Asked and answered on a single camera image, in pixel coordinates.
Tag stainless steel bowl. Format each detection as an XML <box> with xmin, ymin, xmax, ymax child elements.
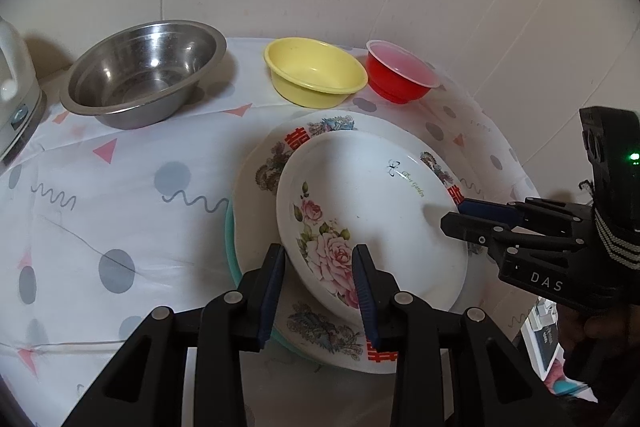
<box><xmin>60</xmin><ymin>20</ymin><xmax>227</xmax><ymax>130</ymax></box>

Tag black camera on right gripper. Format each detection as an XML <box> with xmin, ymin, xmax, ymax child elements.
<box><xmin>579</xmin><ymin>106</ymin><xmax>639</xmax><ymax>271</ymax></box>

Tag white dragon pattern plate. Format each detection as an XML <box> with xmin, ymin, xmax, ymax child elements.
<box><xmin>226</xmin><ymin>110</ymin><xmax>486</xmax><ymax>374</ymax></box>

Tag white ceramic electric kettle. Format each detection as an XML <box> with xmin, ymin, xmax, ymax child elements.
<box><xmin>0</xmin><ymin>18</ymin><xmax>47</xmax><ymax>172</ymax></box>

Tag yellow plastic bowl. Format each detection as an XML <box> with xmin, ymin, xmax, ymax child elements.
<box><xmin>264</xmin><ymin>37</ymin><xmax>368</xmax><ymax>109</ymax></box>

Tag teal plastic plate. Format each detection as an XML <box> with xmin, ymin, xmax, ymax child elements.
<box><xmin>224</xmin><ymin>202</ymin><xmax>314</xmax><ymax>362</ymax></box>

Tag white rose flower plate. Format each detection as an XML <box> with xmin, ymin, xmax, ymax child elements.
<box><xmin>276</xmin><ymin>130</ymin><xmax>468</xmax><ymax>324</ymax></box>

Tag red plastic bowl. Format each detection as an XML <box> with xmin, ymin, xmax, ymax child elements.
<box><xmin>366</xmin><ymin>40</ymin><xmax>442</xmax><ymax>105</ymax></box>

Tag patterned white tablecloth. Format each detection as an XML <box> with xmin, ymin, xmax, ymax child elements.
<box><xmin>1</xmin><ymin>38</ymin><xmax>539</xmax><ymax>426</ymax></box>

